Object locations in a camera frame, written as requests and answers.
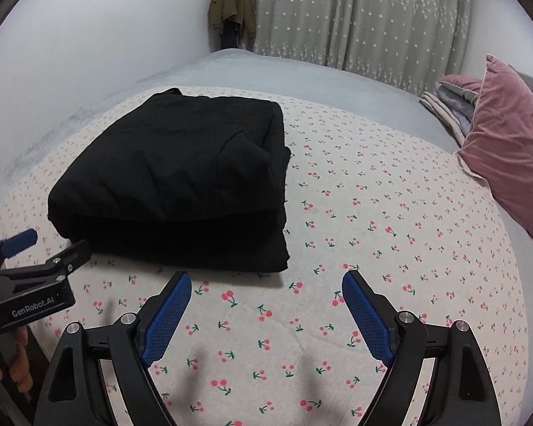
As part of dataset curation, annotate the olive green hanging jacket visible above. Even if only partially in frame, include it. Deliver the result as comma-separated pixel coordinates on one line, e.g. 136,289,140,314
208,0,257,37

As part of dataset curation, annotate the pink velvet pillow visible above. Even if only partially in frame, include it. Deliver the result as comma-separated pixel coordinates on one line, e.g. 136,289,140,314
453,54,533,253

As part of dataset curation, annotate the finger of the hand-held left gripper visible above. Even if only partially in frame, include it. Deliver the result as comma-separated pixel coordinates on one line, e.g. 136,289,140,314
42,239,92,277
0,229,39,272

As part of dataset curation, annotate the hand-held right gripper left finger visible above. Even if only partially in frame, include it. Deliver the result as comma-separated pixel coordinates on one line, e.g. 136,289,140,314
34,271,193,426

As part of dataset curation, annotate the bed with grey sheet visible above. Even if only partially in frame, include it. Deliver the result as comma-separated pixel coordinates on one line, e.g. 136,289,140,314
0,48,533,311

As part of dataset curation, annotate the person's left hand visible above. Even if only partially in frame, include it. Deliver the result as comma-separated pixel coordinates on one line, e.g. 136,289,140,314
0,325,31,392

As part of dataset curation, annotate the pale pink folded sheet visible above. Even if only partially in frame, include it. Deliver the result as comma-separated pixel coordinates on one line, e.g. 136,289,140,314
420,91,477,148

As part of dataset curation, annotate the cherry print blanket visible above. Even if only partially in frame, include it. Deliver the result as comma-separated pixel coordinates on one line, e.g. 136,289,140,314
0,84,530,426

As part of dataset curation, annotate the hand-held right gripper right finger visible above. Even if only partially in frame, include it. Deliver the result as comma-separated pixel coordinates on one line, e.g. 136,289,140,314
341,270,501,426

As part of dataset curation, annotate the grey star print curtain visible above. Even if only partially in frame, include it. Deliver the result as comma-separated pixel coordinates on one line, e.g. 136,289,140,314
240,0,477,98

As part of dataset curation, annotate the black padded jacket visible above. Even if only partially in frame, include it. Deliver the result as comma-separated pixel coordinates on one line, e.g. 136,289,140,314
47,87,293,274

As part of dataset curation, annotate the pink grey folded blanket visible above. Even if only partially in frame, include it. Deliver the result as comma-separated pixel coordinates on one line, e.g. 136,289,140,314
435,73,486,118

